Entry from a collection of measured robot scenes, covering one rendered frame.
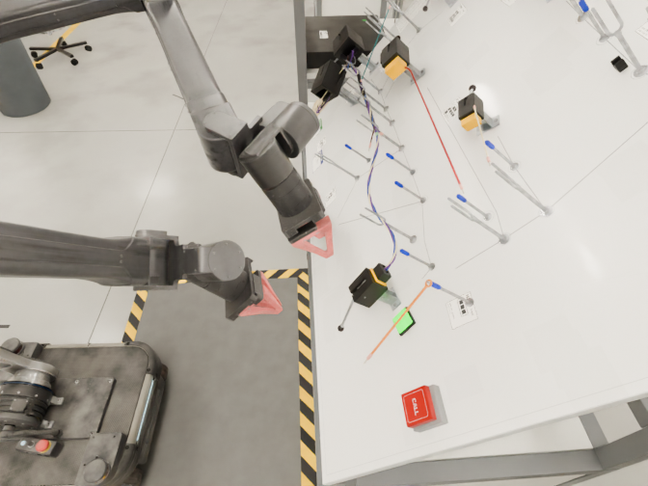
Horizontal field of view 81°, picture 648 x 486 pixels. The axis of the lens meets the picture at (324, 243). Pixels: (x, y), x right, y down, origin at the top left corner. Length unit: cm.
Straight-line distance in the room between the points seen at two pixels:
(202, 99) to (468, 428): 60
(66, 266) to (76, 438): 131
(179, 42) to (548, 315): 68
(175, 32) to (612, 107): 68
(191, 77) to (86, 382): 138
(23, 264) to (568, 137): 71
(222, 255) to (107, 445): 119
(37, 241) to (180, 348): 162
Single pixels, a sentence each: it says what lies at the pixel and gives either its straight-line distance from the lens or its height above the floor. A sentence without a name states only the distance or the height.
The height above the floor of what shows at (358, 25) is 113.
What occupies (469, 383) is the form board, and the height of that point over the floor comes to 115.
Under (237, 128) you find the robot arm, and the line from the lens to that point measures 53.
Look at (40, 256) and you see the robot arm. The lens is 44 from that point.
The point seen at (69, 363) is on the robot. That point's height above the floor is 24.
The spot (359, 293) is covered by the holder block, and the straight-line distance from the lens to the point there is 71.
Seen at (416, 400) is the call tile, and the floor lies 111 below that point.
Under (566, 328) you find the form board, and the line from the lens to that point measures 59.
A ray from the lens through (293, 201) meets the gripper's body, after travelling 54.
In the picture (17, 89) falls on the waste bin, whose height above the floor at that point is 23.
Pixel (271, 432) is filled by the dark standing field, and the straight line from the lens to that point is 178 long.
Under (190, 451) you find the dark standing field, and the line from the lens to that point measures 183.
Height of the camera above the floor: 171
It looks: 49 degrees down
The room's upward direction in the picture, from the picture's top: straight up
